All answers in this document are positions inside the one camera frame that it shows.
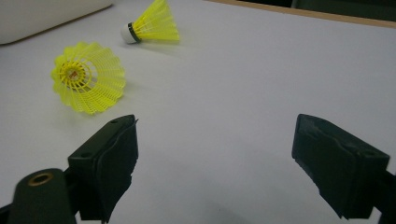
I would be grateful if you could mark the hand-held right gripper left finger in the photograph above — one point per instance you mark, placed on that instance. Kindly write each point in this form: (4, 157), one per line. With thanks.
(106, 161)

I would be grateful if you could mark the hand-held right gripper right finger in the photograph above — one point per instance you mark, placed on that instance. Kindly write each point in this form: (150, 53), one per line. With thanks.
(336, 165)

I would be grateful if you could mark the yellow shuttlecock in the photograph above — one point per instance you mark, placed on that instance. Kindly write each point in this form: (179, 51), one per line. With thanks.
(155, 25)
(93, 84)

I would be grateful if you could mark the white plastic storage bin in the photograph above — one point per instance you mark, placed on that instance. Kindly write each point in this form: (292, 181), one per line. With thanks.
(46, 15)

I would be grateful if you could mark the white table cover sheet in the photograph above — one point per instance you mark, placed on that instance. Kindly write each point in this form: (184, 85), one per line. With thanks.
(218, 93)

